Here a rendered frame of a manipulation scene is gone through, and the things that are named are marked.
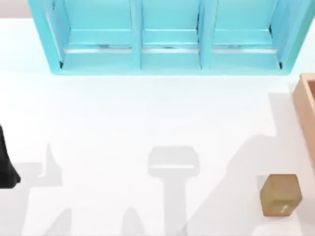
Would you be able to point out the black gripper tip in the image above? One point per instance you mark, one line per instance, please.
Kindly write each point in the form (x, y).
(6, 169)

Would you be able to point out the brown cube block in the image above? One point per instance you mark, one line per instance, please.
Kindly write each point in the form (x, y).
(280, 196)

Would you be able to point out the salmon-coloured shallow box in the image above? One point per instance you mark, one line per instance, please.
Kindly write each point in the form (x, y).
(304, 118)

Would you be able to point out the light blue rack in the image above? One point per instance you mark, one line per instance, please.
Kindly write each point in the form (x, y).
(169, 59)

